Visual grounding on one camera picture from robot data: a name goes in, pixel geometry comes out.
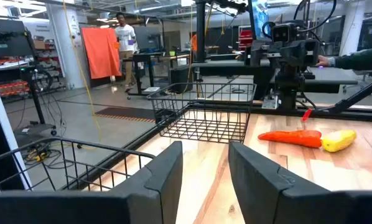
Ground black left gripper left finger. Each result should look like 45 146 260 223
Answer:
0 140 184 224

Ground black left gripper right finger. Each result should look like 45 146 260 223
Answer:
228 140 372 224

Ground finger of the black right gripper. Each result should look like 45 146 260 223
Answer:
280 39 320 68
244 41 270 67

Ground orange carrot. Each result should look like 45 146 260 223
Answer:
257 129 323 149

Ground yellow corn cob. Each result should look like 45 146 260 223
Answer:
321 129 358 153

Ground red storage bin rack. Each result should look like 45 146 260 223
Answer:
238 29 254 52

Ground grey desk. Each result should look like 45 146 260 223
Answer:
190 58 360 94

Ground person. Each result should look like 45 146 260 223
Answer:
114 11 139 93
315 2 372 72

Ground black vertical pole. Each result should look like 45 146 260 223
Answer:
194 0 207 63

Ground black diagonal strut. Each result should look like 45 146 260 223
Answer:
327 74 372 114

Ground black equipment box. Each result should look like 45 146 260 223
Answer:
169 65 195 94

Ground black hazard striped floor mat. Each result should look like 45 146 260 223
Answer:
94 106 157 124

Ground black standing desk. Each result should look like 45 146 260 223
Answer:
122 51 192 97

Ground black monitor stand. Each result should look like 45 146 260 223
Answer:
21 30 58 138

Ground orange cloth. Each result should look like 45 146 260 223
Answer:
81 27 123 80

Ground shelf with red bins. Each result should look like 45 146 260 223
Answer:
0 35 65 102

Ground black monitor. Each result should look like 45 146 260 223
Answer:
0 17 35 59

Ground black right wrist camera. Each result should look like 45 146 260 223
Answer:
270 22 299 44

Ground red cable tie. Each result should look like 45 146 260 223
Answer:
300 108 313 123

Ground black wire basket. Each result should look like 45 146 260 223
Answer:
146 82 258 144
0 136 156 192

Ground tangled floor cables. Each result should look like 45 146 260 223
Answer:
22 139 81 170

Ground yellow cable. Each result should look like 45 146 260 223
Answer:
62 0 103 142

